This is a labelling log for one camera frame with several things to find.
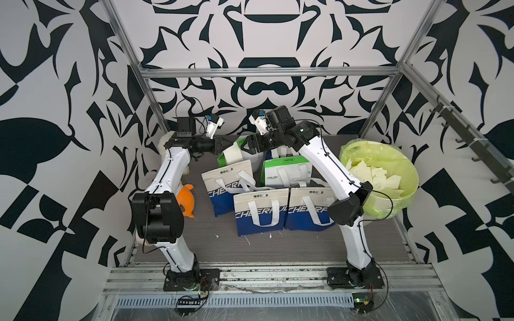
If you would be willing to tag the blue white front right bag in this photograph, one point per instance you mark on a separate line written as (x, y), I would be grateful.
(308, 209)

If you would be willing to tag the orange plush monster toy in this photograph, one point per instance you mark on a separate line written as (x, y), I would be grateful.
(186, 200)

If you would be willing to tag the torn paper pieces in bin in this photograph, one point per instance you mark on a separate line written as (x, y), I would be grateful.
(377, 176)

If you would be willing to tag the green plastic bin liner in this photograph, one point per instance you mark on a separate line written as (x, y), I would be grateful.
(379, 205)

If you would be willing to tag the green white back left bag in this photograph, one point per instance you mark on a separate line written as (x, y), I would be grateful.
(256, 160)

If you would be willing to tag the aluminium frame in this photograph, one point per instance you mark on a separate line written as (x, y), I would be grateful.
(355, 67)

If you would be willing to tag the green white middle bag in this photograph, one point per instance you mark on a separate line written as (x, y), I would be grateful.
(287, 172)

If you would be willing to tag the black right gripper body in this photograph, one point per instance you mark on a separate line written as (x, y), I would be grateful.
(264, 141)

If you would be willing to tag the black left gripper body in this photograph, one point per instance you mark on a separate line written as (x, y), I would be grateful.
(215, 146)

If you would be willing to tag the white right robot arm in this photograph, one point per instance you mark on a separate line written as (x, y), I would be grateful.
(277, 128)

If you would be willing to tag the blue white front left bag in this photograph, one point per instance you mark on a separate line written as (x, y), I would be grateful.
(261, 211)

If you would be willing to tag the black wall hook rail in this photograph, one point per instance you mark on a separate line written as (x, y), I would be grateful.
(469, 136)

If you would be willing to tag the white blue back right bag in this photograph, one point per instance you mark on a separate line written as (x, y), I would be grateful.
(281, 152)

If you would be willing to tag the green white bag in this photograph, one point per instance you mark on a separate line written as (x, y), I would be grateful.
(287, 172)
(256, 160)

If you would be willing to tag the white plush rabbit toy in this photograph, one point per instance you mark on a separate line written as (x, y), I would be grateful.
(161, 144)

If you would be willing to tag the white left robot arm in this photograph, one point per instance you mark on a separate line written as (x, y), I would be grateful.
(158, 213)

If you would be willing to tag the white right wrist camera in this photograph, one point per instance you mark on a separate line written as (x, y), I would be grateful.
(259, 119)

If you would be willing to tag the white receipt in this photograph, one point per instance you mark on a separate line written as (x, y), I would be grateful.
(232, 154)

